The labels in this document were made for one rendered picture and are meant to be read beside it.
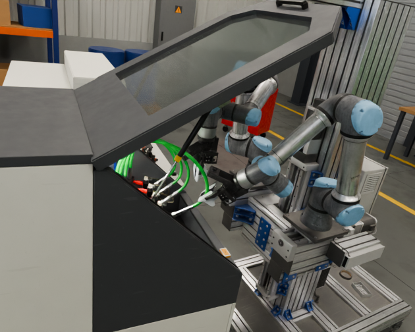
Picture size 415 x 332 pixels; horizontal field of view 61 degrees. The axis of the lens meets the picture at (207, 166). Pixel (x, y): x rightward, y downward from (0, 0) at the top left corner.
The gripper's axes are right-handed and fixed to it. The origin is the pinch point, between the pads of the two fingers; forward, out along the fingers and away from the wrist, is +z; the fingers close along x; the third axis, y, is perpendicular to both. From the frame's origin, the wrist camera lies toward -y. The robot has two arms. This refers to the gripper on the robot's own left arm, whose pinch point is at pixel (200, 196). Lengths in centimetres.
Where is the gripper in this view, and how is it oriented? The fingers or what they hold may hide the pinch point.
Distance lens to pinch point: 143.8
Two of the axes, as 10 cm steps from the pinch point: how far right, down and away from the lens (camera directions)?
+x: 2.4, -5.7, 7.8
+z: -7.3, 4.2, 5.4
